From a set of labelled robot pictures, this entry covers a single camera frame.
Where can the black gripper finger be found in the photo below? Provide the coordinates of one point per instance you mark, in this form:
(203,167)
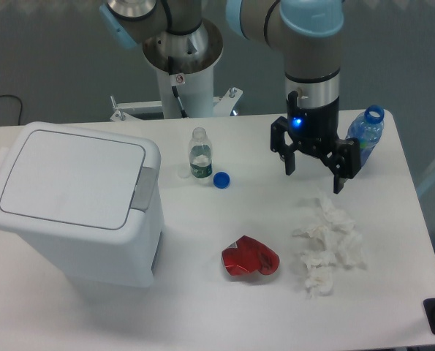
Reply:
(279,128)
(343,160)

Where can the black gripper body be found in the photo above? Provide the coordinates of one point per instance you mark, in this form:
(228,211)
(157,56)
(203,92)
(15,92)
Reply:
(313,131)

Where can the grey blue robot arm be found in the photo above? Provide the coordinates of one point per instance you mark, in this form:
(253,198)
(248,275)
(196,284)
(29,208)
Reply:
(306,33)

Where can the crushed red soda can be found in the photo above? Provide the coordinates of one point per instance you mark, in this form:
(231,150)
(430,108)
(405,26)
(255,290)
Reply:
(247,259)

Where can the white plastic trash can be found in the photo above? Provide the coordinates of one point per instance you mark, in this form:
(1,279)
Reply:
(87,201)

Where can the blue plastic water bottle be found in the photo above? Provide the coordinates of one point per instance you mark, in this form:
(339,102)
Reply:
(367,128)

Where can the blue bottle cap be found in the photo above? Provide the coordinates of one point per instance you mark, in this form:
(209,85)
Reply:
(221,180)

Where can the clear green-label water bottle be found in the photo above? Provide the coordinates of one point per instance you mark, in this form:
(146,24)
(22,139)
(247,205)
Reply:
(200,155)

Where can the crumpled white tissue paper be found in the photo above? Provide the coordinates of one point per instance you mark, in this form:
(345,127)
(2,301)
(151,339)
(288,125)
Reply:
(331,242)

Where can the white bottle cap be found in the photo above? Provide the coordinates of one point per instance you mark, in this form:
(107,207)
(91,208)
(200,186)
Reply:
(183,173)

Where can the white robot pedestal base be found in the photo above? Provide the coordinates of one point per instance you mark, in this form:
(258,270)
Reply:
(184,67)

